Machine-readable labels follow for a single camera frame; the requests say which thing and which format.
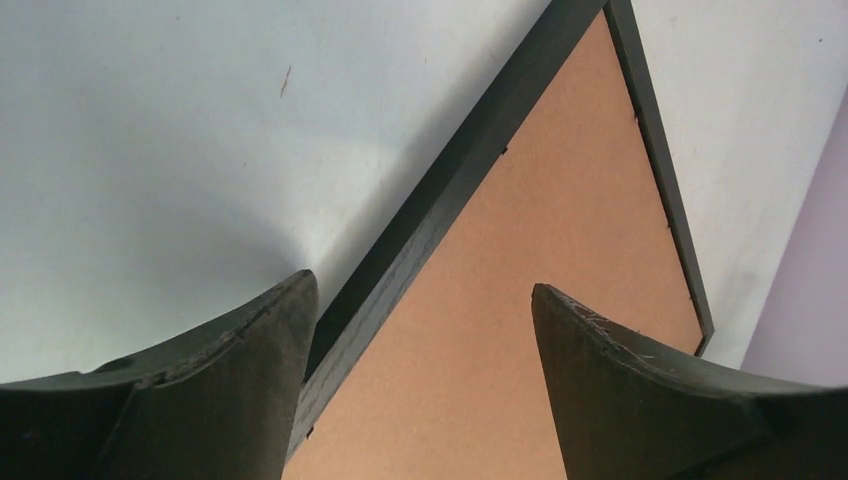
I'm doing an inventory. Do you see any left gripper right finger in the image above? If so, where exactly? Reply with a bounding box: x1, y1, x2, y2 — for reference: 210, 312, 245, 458
532, 284, 847, 479

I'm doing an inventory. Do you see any brown frame backing board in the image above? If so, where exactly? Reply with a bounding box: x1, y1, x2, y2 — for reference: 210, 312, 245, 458
284, 13, 703, 479

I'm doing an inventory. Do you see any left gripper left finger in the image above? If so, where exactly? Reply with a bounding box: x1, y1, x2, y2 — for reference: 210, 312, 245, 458
1, 270, 318, 479

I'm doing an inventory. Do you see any black picture frame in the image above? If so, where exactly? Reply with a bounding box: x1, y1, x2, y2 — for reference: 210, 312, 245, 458
289, 1, 715, 451

